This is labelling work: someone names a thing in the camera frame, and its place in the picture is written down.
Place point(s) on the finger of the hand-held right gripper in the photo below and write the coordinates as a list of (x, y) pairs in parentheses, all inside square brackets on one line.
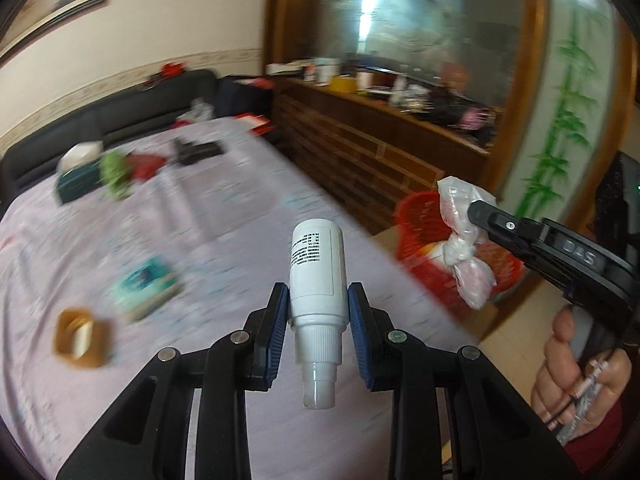
[(505, 227)]

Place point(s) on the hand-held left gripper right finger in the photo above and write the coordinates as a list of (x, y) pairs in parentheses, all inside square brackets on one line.
[(359, 340)]

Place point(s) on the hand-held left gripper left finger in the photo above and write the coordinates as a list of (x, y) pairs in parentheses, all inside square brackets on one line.
[(275, 340)]

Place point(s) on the clear plastic bag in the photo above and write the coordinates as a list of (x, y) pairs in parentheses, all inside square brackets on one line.
[(467, 280)]

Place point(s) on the white spray bottle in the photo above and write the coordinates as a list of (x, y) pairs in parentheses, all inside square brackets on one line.
[(317, 270)]

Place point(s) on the red plastic waste basket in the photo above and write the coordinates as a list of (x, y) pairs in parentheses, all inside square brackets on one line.
[(415, 215)]

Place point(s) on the person's right hand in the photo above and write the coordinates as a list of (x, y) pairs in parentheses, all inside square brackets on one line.
[(555, 375)]

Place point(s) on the wooden cabinet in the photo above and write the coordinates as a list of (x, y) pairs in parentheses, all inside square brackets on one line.
[(450, 150)]

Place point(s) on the pink bag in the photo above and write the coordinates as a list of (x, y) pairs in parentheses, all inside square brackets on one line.
[(473, 120)]

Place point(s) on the teal small box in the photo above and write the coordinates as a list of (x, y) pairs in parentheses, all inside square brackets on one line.
[(145, 285)]

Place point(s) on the white cup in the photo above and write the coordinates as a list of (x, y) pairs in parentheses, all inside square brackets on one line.
[(365, 81)]

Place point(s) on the black flat case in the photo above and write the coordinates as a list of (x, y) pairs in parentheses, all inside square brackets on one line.
[(197, 151)]

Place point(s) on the brown tape roll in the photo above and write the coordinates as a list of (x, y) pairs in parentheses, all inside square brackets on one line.
[(67, 341)]

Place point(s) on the yellow box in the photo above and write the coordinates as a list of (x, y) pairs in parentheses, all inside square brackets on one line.
[(343, 84)]

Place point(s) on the red flat packet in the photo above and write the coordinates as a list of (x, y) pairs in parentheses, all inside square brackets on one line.
[(146, 166)]

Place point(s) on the red and white box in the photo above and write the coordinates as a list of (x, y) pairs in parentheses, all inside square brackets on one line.
[(256, 122)]

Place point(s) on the green crumpled packet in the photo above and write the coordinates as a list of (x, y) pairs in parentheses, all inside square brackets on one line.
[(115, 177)]

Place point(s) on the white crumpled cloth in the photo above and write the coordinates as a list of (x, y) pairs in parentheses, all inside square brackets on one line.
[(197, 111)]

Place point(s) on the dark green tissue box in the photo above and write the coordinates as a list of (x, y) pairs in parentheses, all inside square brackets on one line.
[(75, 185)]

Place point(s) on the black leather headboard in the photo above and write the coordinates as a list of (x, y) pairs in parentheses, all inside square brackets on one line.
[(125, 105)]

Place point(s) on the red ornament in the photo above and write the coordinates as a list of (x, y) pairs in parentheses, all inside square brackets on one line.
[(170, 68)]

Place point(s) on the green bamboo wall sticker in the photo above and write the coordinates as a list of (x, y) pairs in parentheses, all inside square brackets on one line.
[(560, 135)]

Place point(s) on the large wall mirror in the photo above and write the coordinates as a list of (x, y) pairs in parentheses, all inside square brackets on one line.
[(425, 25)]

